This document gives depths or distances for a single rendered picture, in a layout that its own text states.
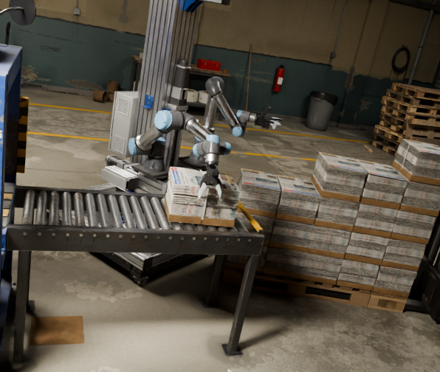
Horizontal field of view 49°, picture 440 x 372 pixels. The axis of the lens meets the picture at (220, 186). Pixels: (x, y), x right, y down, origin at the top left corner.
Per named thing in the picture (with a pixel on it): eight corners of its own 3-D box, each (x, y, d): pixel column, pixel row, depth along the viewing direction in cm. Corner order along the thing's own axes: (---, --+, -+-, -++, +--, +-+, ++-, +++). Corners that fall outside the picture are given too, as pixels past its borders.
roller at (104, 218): (104, 201, 293) (105, 193, 292) (111, 236, 252) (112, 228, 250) (95, 200, 291) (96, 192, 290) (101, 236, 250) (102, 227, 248)
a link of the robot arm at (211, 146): (214, 139, 272) (224, 136, 265) (212, 158, 270) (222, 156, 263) (202, 136, 268) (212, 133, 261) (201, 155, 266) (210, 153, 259)
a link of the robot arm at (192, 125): (187, 125, 317) (229, 160, 284) (173, 125, 310) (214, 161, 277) (191, 108, 312) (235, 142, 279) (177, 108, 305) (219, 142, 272)
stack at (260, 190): (221, 259, 411) (240, 167, 384) (354, 282, 417) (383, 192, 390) (221, 283, 374) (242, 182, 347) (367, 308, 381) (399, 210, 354)
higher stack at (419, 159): (353, 282, 417) (399, 137, 375) (387, 287, 419) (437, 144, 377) (366, 307, 381) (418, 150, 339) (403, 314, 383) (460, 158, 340)
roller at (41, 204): (46, 197, 282) (47, 189, 281) (44, 235, 241) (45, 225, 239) (38, 197, 281) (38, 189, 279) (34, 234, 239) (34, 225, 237)
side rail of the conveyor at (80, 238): (257, 251, 283) (261, 232, 279) (260, 255, 279) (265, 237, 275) (7, 245, 238) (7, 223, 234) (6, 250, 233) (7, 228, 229)
